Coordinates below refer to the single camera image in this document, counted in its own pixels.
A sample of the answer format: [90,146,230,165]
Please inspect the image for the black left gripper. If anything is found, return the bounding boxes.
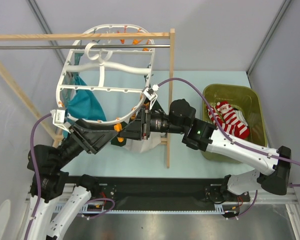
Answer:
[54,116,119,168]

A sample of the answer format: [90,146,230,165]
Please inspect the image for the orange clothes peg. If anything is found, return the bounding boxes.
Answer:
[113,123,124,143]

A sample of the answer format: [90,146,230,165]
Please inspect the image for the green and white garment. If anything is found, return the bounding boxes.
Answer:
[110,100,166,153]

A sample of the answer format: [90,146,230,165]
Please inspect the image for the red white striped sock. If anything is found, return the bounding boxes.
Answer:
[216,101,250,139]

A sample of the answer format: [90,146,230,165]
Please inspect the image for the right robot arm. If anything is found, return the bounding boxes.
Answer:
[114,99,291,201]

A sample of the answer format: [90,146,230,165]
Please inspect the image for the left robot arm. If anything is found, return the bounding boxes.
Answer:
[22,119,118,240]

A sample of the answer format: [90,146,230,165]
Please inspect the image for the white plastic clip hanger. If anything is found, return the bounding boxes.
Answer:
[55,24,155,125]

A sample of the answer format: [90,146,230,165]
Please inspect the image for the teal blue garment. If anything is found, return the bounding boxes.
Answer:
[61,75,107,138]

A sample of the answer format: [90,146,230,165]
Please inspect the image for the red white santa sock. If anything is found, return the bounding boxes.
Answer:
[206,106,225,128]

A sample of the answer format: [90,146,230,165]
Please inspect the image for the metal hanging rod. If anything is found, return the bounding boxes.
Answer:
[0,44,171,50]

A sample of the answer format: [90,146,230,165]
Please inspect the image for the olive green plastic basket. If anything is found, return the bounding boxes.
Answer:
[199,83,268,165]

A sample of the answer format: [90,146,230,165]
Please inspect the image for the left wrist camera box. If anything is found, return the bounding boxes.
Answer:
[50,107,71,132]

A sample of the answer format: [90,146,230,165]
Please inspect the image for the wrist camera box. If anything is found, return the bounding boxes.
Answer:
[142,84,160,110]
[50,107,71,132]

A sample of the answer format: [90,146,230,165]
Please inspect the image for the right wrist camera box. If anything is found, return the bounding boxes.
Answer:
[142,84,160,110]

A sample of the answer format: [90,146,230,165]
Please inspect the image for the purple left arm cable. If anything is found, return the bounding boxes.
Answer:
[23,112,56,240]

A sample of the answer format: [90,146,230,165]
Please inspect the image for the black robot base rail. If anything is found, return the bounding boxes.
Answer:
[96,177,244,212]

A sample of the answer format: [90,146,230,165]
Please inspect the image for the wooden clothes rack frame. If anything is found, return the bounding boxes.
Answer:
[0,28,176,169]

